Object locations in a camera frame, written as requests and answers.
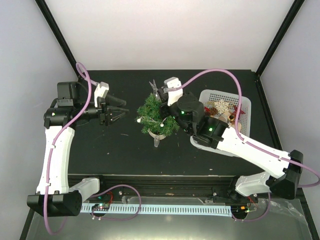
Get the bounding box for silver star tree topper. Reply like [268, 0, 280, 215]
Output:
[149, 79, 161, 101]

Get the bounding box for small green christmas tree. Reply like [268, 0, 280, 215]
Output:
[135, 93, 180, 137]

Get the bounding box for white bulb string lights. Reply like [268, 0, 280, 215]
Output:
[136, 116, 166, 148]

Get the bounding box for white perforated plastic basket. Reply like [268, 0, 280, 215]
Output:
[190, 89, 252, 157]

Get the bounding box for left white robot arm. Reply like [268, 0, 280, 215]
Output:
[26, 81, 129, 217]

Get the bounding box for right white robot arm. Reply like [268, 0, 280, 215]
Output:
[155, 89, 303, 202]

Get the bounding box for brown pine cone ornament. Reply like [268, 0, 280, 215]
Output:
[204, 107, 218, 117]

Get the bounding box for gold snowflake ornament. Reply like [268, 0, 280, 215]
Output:
[214, 99, 230, 114]

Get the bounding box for red star ornament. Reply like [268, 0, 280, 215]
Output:
[232, 104, 247, 117]

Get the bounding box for right circuit board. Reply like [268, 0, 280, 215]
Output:
[231, 205, 257, 213]

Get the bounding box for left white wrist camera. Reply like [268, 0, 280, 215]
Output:
[94, 82, 110, 108]

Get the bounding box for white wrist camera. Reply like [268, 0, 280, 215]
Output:
[94, 82, 110, 108]
[163, 77, 183, 107]

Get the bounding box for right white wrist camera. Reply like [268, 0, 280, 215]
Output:
[163, 77, 183, 107]

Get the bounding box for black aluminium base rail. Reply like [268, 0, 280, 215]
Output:
[69, 174, 303, 201]

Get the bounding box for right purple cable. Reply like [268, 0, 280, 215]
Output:
[168, 69, 320, 188]

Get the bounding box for white slotted cable duct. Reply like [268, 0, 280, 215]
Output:
[80, 203, 232, 217]

